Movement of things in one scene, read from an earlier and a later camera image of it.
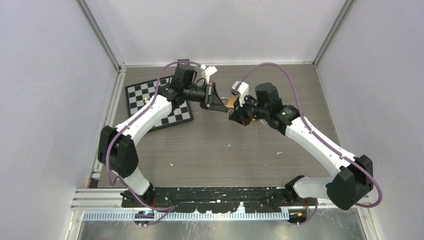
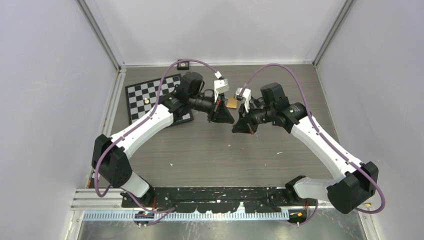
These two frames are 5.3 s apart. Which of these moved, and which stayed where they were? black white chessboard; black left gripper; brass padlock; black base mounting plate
Moved: black left gripper
Stayed: black white chessboard; black base mounting plate; brass padlock
